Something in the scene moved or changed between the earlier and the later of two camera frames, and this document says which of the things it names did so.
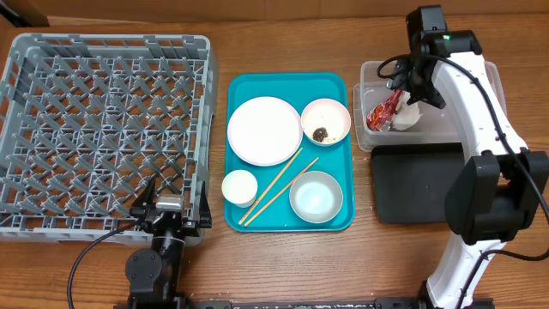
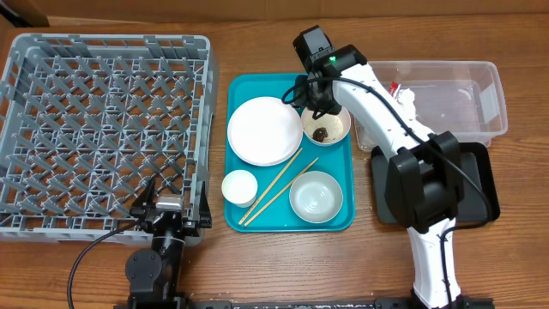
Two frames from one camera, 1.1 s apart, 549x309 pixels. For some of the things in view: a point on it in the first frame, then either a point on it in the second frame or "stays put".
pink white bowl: [325, 122] stays put
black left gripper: [138, 209] stays put
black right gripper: [415, 86] → [322, 100]
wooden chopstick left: [270, 185] stays put
